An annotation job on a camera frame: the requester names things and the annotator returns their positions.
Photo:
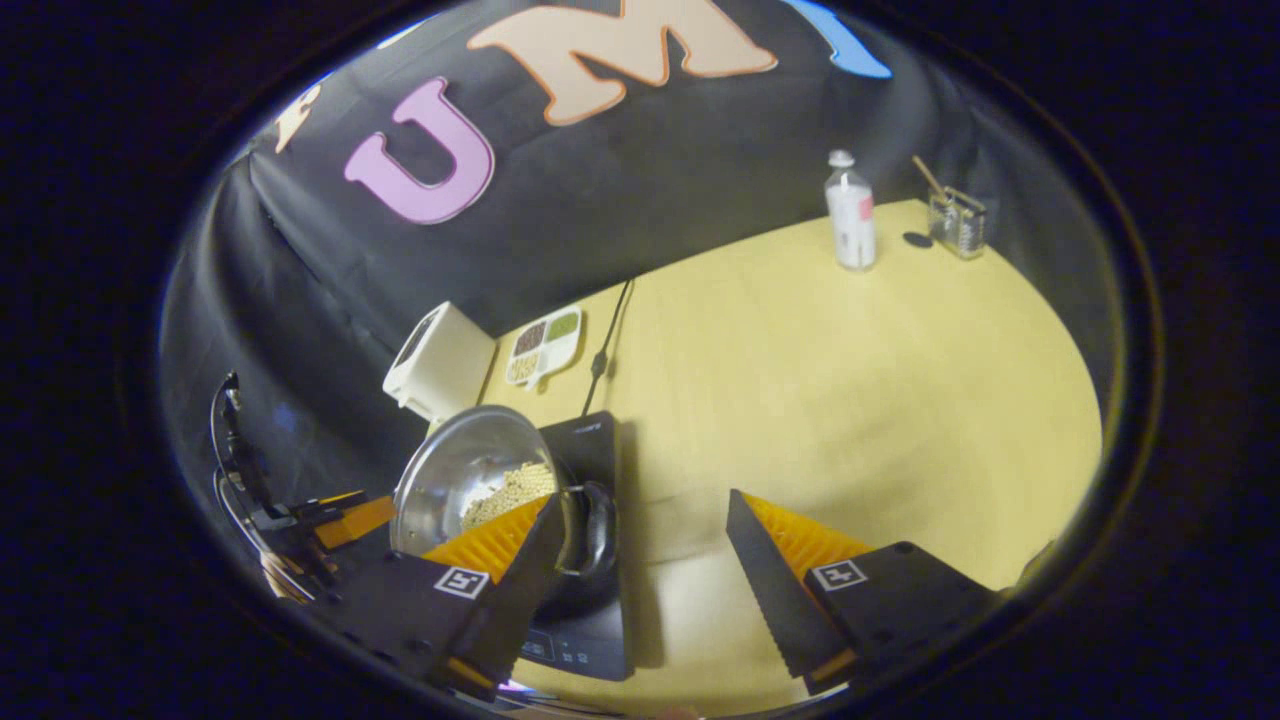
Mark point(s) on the wooden stick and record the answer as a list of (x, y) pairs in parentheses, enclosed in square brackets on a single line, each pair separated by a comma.
[(925, 172)]

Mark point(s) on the clear glass holder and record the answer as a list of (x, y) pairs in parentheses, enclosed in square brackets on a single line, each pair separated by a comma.
[(958, 228)]

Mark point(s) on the small black disc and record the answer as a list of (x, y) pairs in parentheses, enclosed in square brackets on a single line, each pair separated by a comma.
[(917, 240)]

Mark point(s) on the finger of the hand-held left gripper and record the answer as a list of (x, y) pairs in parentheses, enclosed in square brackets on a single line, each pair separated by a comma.
[(360, 520)]

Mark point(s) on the heap of yellow soybeans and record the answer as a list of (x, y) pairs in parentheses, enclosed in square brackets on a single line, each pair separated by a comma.
[(510, 490)]

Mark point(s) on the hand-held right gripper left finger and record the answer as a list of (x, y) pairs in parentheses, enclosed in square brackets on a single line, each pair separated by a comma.
[(510, 610)]

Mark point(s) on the white toaster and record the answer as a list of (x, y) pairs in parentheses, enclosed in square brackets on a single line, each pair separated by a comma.
[(445, 365)]

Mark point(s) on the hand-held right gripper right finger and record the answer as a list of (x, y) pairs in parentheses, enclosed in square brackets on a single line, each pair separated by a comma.
[(775, 600)]

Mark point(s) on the white divided dish of beans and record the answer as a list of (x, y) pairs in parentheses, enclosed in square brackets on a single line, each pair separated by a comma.
[(545, 345)]

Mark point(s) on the clear plastic bottle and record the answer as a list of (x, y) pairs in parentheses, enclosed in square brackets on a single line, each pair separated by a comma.
[(852, 225)]

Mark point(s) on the black induction cooktop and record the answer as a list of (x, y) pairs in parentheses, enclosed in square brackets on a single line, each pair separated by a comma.
[(595, 450)]

